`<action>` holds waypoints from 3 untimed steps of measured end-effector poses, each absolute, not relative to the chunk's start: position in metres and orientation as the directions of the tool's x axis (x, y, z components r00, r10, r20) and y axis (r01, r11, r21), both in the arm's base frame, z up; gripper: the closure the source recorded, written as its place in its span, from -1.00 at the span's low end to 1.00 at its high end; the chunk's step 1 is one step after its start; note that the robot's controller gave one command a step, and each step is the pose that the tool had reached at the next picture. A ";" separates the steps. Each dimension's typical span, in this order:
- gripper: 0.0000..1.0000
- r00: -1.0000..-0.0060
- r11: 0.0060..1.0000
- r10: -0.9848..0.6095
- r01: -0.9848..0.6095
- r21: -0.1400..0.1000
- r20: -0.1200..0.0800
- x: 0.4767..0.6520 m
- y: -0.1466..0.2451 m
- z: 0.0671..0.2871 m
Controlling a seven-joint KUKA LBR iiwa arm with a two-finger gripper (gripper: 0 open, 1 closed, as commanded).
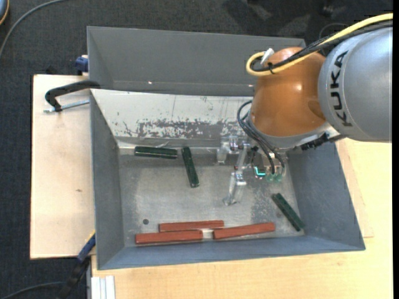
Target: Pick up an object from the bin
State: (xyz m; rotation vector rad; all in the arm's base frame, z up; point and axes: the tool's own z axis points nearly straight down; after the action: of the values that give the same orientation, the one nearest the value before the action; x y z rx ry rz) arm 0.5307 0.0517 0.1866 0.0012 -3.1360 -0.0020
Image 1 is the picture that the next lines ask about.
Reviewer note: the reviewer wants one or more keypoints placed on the grey metal bin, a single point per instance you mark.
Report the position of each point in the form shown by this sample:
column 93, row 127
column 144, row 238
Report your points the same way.
column 174, row 204

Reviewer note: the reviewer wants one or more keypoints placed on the red-brown flat block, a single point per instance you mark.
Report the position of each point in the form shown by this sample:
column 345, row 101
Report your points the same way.
column 168, row 237
column 190, row 225
column 244, row 230

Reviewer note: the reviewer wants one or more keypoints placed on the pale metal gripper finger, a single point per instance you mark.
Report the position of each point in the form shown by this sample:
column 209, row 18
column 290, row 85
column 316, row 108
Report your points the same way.
column 225, row 150
column 236, row 192

